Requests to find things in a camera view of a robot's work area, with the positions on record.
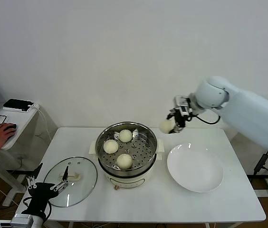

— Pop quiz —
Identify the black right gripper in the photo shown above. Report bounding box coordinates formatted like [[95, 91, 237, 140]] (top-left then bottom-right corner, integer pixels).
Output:
[[166, 108, 189, 134]]

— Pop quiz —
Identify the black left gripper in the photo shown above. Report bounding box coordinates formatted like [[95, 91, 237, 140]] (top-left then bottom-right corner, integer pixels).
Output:
[[24, 162, 69, 216]]

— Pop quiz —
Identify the white steamed baozi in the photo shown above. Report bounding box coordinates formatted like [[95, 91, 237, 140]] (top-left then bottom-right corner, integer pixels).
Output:
[[119, 129, 133, 143], [116, 153, 134, 170], [160, 119, 174, 134], [103, 139, 119, 154]]

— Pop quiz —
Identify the round glass pot lid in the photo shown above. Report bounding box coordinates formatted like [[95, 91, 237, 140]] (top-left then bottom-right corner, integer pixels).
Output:
[[42, 156, 98, 208]]

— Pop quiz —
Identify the stainless steel steamer basket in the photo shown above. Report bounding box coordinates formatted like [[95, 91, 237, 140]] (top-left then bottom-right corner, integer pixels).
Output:
[[95, 122, 158, 172]]

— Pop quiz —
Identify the round white plate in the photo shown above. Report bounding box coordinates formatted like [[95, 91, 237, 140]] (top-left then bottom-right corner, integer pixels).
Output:
[[167, 142, 225, 193]]

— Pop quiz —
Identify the white electric cooking pot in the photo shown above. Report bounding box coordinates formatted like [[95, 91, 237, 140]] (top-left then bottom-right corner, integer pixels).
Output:
[[89, 139, 165, 190]]

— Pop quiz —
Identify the black smartphone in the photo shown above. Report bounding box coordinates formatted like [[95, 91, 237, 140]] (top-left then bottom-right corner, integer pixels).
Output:
[[3, 98, 35, 111]]

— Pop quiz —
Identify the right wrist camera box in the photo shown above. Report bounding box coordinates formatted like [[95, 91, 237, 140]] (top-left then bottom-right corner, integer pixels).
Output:
[[174, 95, 195, 117]]

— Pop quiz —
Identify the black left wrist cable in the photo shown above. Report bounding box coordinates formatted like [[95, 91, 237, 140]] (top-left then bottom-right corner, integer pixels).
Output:
[[22, 199, 53, 224]]

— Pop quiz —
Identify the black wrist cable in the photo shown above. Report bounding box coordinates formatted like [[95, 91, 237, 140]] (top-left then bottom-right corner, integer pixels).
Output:
[[191, 113, 221, 125], [22, 199, 53, 224]]

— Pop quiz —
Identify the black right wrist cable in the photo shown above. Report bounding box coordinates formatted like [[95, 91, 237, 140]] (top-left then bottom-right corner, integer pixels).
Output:
[[191, 113, 221, 125]]

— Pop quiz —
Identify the white cable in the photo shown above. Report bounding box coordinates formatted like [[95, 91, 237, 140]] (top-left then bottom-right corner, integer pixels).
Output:
[[28, 104, 54, 143]]

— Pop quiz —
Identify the black adapter cable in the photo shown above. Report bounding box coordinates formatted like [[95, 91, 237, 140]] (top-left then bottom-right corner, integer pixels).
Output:
[[254, 149, 268, 228]]

